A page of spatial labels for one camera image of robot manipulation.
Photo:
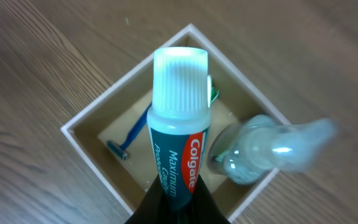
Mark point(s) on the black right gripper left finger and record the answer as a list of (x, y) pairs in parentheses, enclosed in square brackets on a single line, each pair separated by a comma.
[(154, 208)]

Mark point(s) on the green white toothbrush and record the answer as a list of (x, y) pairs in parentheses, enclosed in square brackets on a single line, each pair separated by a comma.
[(210, 88)]

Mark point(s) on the clear foam soap pump bottle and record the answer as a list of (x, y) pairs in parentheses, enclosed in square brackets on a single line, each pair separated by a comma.
[(244, 152)]

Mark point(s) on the pink open cardboard box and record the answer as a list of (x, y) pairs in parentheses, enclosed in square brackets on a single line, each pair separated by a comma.
[(112, 115)]

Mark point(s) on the blue disposable razor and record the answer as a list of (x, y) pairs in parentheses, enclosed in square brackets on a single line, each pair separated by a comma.
[(120, 150)]

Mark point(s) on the green Dettol soap bar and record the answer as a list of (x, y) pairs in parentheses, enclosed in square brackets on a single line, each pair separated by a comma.
[(213, 95)]

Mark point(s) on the teal toothpaste tube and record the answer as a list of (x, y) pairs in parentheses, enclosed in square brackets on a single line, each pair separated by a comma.
[(179, 119)]

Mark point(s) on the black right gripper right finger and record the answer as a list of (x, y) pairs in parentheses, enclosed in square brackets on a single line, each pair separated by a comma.
[(202, 208)]

